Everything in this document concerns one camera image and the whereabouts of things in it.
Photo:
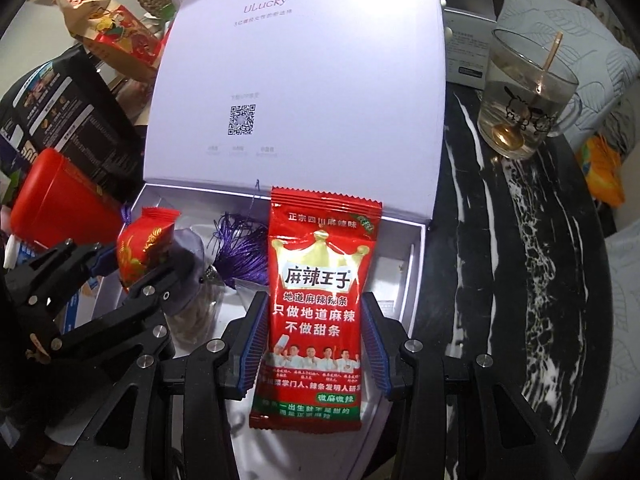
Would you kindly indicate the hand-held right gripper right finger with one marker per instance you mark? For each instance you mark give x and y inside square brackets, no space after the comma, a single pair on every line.
[375,350]

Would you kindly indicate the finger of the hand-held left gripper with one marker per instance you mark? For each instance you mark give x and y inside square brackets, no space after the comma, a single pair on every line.
[165,280]
[102,264]

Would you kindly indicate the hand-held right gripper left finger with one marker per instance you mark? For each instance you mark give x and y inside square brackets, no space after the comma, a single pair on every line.
[250,350]

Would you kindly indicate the red gold candy packet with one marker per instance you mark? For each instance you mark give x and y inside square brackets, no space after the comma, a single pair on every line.
[145,250]

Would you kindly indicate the red spicy strip snack packet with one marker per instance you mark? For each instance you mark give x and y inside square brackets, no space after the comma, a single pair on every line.
[315,270]

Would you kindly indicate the lilac gift box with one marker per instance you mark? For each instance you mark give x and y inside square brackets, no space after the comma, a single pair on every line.
[300,85]

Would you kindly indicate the clear plastic bag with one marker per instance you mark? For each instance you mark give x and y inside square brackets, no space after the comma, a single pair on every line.
[192,310]

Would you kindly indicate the blue white carton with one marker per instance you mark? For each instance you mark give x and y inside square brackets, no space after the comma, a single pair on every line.
[82,300]

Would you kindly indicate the purple tassel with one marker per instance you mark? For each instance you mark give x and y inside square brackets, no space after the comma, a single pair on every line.
[240,255]

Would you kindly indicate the red plastic jar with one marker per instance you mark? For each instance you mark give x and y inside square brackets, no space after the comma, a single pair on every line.
[55,195]

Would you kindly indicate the black printed bag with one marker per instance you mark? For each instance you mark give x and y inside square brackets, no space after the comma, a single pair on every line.
[65,110]

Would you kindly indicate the brown paper snack bag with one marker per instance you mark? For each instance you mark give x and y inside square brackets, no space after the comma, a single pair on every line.
[107,30]

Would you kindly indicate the white leaf pattern chair cushion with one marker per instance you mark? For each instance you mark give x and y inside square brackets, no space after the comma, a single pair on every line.
[625,285]
[550,15]

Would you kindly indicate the glass cup with cartoon print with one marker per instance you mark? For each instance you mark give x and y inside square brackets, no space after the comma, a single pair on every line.
[520,105]

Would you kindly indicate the orange plastic bag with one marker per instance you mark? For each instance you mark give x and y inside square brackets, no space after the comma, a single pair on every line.
[605,170]

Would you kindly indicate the white cardboard box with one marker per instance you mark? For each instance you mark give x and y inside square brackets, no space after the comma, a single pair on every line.
[465,45]

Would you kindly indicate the gold spoon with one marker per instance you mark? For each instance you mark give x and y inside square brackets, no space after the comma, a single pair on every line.
[546,66]

